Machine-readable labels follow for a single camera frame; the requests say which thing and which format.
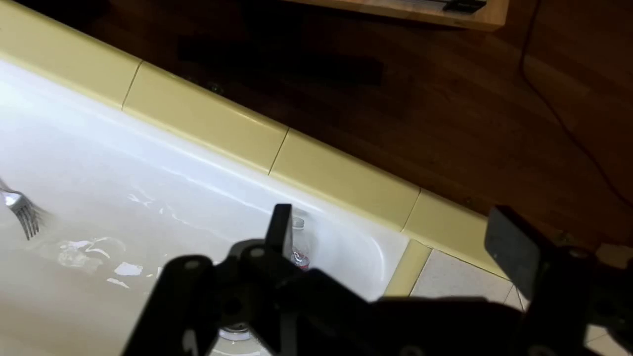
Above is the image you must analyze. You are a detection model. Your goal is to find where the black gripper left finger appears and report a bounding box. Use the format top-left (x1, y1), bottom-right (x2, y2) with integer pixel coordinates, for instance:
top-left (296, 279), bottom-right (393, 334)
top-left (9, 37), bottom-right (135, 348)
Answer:
top-left (266, 204), bottom-right (294, 255)

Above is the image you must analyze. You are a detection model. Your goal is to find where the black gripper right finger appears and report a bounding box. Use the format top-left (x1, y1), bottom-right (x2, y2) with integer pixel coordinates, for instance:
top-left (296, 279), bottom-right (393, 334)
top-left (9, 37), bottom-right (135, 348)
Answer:
top-left (486, 206), bottom-right (553, 299)

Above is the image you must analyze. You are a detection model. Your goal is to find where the white porcelain sink basin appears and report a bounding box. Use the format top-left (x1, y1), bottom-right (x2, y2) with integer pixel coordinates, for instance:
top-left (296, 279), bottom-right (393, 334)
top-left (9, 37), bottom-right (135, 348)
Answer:
top-left (0, 63), bottom-right (406, 356)

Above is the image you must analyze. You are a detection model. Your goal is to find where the light wooden board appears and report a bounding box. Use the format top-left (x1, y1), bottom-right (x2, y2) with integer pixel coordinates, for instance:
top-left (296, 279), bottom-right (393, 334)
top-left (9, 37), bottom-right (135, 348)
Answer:
top-left (288, 0), bottom-right (511, 32)

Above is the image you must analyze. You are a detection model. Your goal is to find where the thin black cable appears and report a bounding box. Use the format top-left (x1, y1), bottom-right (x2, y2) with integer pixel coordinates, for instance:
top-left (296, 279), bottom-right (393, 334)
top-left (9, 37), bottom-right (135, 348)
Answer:
top-left (519, 0), bottom-right (633, 211)

